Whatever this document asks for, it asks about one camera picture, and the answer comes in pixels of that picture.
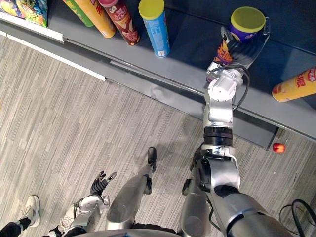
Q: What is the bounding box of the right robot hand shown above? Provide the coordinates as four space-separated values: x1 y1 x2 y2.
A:
220 17 271 69

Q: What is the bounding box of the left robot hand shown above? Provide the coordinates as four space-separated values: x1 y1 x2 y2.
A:
89 170 118 197

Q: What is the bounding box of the orange chips can lying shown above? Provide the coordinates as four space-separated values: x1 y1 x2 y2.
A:
272 66 316 103

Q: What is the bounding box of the grey metal shelf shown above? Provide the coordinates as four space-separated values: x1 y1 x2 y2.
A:
0 0 316 151

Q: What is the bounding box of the blue chips can yellow lid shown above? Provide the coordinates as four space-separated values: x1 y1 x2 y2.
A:
138 0 171 58

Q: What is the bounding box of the maroon chips can red lid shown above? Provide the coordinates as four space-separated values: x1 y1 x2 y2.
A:
98 0 141 46

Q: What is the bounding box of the white shelf price strip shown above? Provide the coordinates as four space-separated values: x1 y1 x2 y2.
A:
0 11 65 43

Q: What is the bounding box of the left silver robot leg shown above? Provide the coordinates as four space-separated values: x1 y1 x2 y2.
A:
105 147 158 230

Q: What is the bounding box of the person's white shoe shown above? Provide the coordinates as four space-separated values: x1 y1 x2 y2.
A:
21 195 41 228
57 202 82 234

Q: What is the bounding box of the red apple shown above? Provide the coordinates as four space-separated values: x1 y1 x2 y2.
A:
273 142 286 154

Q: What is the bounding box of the black cable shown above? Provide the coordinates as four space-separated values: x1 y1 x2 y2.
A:
279 198 316 237

